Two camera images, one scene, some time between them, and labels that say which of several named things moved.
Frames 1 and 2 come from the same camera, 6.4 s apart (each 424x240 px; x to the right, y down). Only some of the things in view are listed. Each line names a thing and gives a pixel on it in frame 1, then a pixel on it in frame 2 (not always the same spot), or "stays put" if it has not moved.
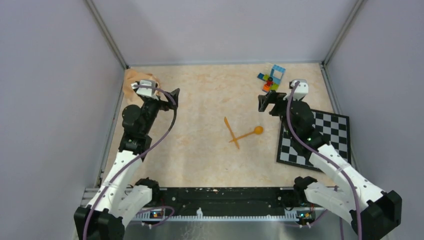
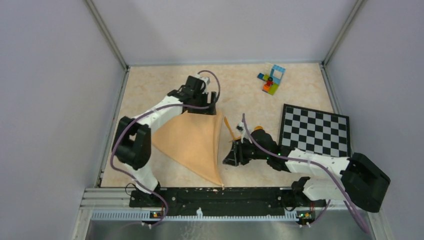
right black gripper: [274, 97] -> [236, 154]
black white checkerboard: [334, 128] stays put
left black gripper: [163, 104] -> [210, 110]
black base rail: [228, 198] stays put
